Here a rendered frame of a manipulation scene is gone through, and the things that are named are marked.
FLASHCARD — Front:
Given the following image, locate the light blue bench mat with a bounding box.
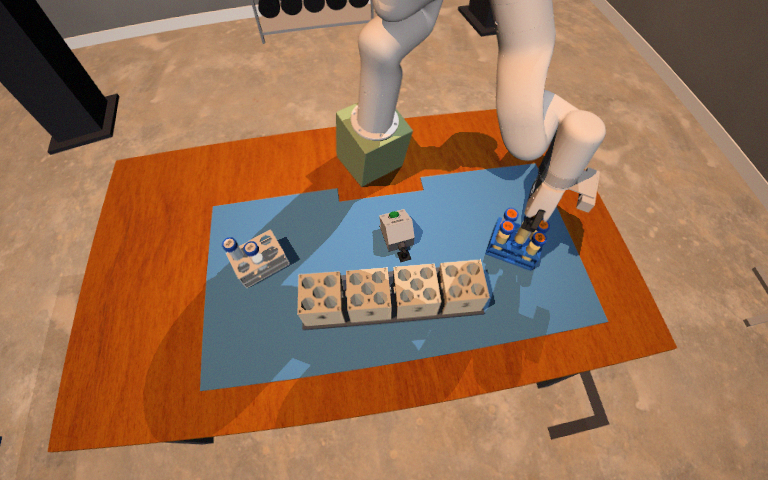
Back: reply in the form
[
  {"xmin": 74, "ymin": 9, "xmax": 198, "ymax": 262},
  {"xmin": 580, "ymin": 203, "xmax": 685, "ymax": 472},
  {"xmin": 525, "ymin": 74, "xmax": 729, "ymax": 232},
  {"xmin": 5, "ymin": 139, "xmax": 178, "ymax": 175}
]
[{"xmin": 200, "ymin": 163, "xmax": 608, "ymax": 391}]

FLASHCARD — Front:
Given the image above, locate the blue tube rack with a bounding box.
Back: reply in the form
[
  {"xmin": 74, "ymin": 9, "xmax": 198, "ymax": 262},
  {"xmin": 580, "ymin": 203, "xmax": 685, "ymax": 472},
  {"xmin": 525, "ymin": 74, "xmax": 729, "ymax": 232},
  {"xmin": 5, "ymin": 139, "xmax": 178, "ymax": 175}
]
[{"xmin": 485, "ymin": 219, "xmax": 542, "ymax": 271}]

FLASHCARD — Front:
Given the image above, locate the conical tube with pink liquid and blue cap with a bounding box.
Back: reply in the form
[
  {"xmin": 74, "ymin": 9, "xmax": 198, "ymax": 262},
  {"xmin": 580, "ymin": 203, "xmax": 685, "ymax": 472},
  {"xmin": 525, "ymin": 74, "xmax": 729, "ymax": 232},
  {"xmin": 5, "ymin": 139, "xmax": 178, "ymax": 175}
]
[{"xmin": 501, "ymin": 208, "xmax": 519, "ymax": 223}]

